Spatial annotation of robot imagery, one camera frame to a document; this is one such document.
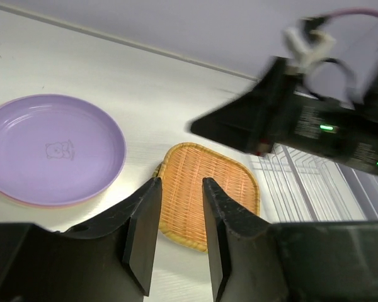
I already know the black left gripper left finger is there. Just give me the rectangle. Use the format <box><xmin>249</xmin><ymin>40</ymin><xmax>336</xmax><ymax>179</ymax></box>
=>
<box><xmin>0</xmin><ymin>177</ymin><xmax>162</xmax><ymax>301</ymax></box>

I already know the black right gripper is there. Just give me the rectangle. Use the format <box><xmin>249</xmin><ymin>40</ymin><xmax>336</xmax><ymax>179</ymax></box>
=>
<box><xmin>268</xmin><ymin>58</ymin><xmax>378</xmax><ymax>176</ymax></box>

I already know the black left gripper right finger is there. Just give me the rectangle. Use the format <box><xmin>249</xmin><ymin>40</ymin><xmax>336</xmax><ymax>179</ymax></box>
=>
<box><xmin>205</xmin><ymin>194</ymin><xmax>378</xmax><ymax>301</ymax></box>

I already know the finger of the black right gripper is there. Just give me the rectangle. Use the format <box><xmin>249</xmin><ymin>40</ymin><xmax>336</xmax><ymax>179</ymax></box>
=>
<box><xmin>188</xmin><ymin>58</ymin><xmax>287</xmax><ymax>154</ymax></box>

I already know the pink round plate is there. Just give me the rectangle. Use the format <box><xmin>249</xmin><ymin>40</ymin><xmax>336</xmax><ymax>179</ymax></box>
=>
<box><xmin>0</xmin><ymin>191</ymin><xmax>90</xmax><ymax>209</ymax></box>

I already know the square woven orange tray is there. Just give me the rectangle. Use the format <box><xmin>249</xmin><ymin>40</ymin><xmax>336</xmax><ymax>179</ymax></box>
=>
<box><xmin>157</xmin><ymin>142</ymin><xmax>261</xmax><ymax>252</ymax></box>

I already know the round woven orange plate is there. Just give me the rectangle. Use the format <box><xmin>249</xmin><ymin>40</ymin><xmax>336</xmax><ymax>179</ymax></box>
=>
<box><xmin>152</xmin><ymin>162</ymin><xmax>163</xmax><ymax>177</ymax></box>

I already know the purple plate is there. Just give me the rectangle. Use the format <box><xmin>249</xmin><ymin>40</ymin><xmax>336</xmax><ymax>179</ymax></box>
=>
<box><xmin>0</xmin><ymin>94</ymin><xmax>127</xmax><ymax>205</ymax></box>

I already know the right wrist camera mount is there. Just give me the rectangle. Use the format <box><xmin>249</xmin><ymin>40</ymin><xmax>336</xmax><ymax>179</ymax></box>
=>
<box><xmin>283</xmin><ymin>15</ymin><xmax>358</xmax><ymax>103</ymax></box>

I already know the white wire dish rack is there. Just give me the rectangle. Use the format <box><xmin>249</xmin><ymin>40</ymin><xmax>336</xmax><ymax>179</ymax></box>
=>
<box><xmin>247</xmin><ymin>146</ymin><xmax>378</xmax><ymax>222</ymax></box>

